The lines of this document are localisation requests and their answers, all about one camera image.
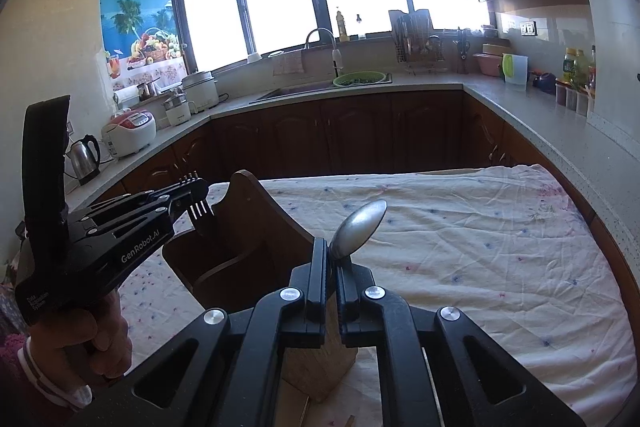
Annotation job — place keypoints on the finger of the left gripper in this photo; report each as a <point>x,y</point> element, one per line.
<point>183,193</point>

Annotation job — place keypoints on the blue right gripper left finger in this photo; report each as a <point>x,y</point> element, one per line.
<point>223,369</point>

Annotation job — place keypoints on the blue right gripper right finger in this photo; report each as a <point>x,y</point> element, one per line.
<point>437,368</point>

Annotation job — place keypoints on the silver fork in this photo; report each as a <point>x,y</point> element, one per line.
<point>200,214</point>

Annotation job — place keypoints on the silver spoon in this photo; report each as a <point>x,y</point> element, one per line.
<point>356,229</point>

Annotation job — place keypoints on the person's left hand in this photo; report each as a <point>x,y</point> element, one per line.
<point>76,344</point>

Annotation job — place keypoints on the small white cooker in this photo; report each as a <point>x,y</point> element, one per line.
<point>177,109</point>

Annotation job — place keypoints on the white red rice cooker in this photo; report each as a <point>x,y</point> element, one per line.
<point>129,132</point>

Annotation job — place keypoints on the wooden utensil holder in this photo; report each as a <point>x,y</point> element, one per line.
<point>242,249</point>

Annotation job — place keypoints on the large white rice cooker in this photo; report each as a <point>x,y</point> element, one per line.
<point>200,91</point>

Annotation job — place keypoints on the steel electric kettle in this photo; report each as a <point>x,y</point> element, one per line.
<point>85,157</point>

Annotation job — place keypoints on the paper towel roll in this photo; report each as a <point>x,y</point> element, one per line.
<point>127,95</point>

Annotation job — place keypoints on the white floral tablecloth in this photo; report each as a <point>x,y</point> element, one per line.
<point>510,249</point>

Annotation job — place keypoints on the fruit poster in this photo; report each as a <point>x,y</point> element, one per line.
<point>141,43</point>

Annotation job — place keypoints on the hanging dish cloth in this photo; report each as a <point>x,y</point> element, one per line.
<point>287,63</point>

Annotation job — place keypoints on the lower wooden cabinets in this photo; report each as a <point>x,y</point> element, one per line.
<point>422,128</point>

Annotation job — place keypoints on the green colander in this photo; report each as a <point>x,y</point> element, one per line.
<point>359,79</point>

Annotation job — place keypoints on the yellow detergent bottle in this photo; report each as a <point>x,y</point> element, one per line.
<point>343,35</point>

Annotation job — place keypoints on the dish drying rack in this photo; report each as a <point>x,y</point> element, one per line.
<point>418,47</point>

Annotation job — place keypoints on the spice jar set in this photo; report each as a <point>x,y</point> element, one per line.
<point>579,100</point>

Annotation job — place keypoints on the pink basin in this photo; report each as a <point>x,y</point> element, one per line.
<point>489,64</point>

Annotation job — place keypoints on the green lid white container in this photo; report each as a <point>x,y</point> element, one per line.
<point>515,69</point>

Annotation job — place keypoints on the oil bottles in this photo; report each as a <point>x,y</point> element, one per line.
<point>578,71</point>

